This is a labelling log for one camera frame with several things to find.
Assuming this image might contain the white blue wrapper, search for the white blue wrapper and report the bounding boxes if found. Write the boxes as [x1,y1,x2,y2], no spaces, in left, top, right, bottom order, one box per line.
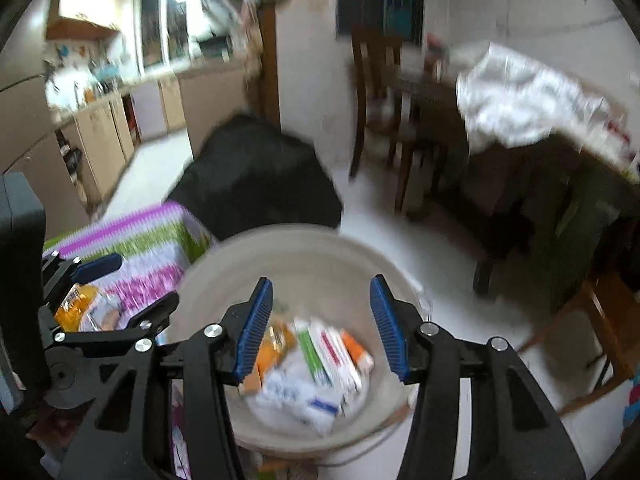
[250,350,347,437]

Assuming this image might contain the orange snack packet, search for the orange snack packet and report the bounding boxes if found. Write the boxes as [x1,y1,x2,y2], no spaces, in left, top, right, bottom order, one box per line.
[54,283,124,333]

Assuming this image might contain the light wooden chair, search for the light wooden chair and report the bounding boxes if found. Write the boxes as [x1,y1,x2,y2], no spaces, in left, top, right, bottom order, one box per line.
[519,259,640,417]

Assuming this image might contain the red white snack packet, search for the red white snack packet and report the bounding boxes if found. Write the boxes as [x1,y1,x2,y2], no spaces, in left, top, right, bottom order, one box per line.
[320,327,364,397]

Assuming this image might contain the dark wooden chair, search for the dark wooden chair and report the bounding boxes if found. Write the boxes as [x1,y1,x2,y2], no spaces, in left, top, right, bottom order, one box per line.
[347,27,451,221]

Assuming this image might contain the dark wooden table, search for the dark wooden table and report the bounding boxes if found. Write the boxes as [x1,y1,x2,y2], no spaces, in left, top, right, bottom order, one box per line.
[390,67,640,313]

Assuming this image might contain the black cover bag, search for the black cover bag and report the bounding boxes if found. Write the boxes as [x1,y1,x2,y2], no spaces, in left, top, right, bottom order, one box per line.
[167,114,345,242]

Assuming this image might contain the beige lower kitchen cabinets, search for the beige lower kitchen cabinets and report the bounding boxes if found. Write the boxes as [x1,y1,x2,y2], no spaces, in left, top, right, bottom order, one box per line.
[54,62,252,207]

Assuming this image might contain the white crumpled cloth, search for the white crumpled cloth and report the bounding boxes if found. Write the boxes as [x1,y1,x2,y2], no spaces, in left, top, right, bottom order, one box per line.
[456,42,615,153]

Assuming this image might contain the kitchen window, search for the kitchen window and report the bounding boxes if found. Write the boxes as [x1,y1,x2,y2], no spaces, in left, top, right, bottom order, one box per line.
[134,0,195,68]

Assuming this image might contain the white plastic bucket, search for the white plastic bucket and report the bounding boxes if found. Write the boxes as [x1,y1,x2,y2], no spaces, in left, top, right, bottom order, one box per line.
[172,225,432,462]

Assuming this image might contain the dark window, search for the dark window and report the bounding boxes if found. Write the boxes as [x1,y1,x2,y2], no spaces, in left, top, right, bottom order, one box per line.
[336,0,426,47]

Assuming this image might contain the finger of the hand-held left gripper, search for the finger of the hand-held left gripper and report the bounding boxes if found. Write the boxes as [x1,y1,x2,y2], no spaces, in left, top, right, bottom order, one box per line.
[40,290,180,357]
[42,253,123,306]

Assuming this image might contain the orange paper cup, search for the orange paper cup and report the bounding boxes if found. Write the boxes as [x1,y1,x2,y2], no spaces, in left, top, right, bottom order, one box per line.
[340,330,375,375]

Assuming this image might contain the yellow wrapper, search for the yellow wrapper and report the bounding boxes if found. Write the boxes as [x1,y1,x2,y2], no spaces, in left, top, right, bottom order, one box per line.
[240,321,299,395]

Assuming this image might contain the table with floral cloth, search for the table with floral cloth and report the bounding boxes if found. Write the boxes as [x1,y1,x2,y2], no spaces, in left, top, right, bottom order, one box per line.
[42,201,217,480]

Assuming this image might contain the green cardboard box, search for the green cardboard box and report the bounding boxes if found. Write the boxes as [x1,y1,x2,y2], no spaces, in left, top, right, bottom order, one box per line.
[294,317,335,387]

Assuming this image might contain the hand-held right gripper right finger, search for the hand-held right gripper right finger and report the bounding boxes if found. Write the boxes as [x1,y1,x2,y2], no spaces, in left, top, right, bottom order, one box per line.
[369,275,587,480]

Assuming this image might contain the beige upper kitchen cabinet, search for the beige upper kitchen cabinet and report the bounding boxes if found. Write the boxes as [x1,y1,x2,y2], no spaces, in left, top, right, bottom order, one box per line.
[46,0,124,41]

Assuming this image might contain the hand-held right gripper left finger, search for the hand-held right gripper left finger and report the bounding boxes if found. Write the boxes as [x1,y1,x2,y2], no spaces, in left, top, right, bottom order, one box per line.
[60,276,275,480]

